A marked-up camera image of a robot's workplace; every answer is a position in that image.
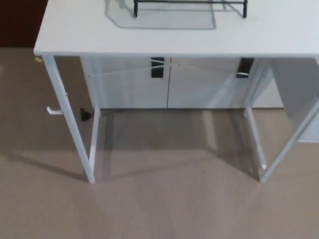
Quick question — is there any white plastic hook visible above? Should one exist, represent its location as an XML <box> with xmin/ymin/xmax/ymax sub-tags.
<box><xmin>46</xmin><ymin>106</ymin><xmax>66</xmax><ymax>117</ymax></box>

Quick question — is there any dark red panel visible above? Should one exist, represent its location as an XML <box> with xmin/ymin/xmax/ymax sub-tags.
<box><xmin>0</xmin><ymin>0</ymin><xmax>48</xmax><ymax>48</ymax></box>

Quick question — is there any black cabinet handle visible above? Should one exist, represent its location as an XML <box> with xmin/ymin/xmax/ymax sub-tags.
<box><xmin>150</xmin><ymin>57</ymin><xmax>166</xmax><ymax>81</ymax></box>
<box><xmin>236</xmin><ymin>58</ymin><xmax>255</xmax><ymax>79</ymax></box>

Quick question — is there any small black floor object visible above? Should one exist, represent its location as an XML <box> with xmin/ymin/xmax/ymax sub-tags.
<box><xmin>79</xmin><ymin>107</ymin><xmax>94</xmax><ymax>122</ymax></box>

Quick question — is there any white desk with metal legs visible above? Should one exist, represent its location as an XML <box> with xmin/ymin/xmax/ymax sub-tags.
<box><xmin>33</xmin><ymin>0</ymin><xmax>319</xmax><ymax>184</ymax></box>

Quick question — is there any black wire file rack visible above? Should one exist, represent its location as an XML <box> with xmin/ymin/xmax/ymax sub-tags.
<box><xmin>133</xmin><ymin>0</ymin><xmax>249</xmax><ymax>19</ymax></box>

